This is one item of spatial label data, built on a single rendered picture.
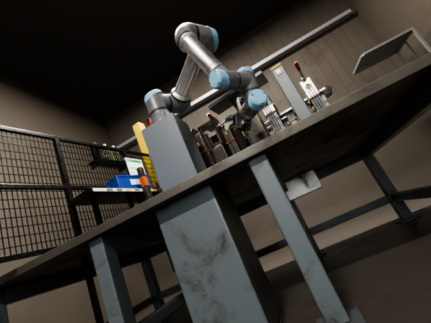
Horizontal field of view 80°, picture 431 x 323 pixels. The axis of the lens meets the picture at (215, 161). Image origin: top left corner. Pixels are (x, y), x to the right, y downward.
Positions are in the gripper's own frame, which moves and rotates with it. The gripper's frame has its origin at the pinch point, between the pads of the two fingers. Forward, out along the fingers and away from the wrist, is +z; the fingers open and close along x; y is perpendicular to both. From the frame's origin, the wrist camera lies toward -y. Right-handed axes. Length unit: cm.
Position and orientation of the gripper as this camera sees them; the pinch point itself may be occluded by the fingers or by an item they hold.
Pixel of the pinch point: (235, 124)
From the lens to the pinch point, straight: 138.8
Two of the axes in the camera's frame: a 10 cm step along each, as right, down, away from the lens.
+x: 9.8, -0.1, 2.1
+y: 0.5, 9.7, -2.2
